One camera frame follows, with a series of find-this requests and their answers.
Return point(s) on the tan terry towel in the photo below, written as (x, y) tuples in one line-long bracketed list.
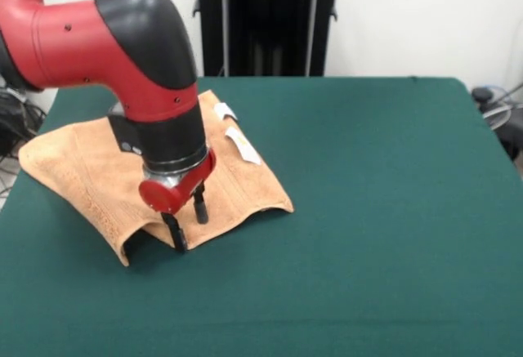
[(81, 169)]

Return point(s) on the dark green table cloth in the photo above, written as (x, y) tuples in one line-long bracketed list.
[(367, 210)]

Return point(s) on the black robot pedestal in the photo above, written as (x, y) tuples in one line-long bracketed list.
[(269, 22)]

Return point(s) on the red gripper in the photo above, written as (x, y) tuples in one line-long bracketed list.
[(180, 193)]

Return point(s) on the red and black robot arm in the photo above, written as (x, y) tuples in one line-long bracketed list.
[(102, 54)]

